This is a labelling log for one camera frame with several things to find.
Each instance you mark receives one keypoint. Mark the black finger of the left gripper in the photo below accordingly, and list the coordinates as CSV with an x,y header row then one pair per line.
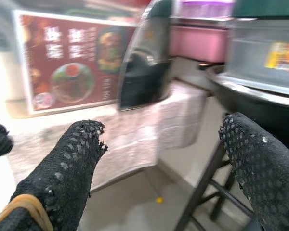
x,y
0,142

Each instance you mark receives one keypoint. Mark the black metal stand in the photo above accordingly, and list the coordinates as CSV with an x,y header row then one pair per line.
x,y
202,183

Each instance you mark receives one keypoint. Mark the yellow tipped white stick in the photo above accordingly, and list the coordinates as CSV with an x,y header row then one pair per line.
x,y
160,199

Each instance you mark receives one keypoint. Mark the clear plastic storage box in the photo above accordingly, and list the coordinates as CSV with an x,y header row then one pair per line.
x,y
250,55

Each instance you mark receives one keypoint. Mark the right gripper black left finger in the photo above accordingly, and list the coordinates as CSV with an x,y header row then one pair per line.
x,y
62,173

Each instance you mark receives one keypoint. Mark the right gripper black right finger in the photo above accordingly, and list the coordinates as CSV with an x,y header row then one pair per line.
x,y
267,173

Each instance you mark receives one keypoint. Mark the checked cloth covered bench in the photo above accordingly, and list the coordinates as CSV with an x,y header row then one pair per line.
x,y
135,134

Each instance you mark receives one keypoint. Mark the tan rubber band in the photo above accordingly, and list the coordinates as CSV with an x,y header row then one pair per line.
x,y
26,199

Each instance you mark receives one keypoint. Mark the pink plastic box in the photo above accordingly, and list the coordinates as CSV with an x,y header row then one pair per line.
x,y
195,41

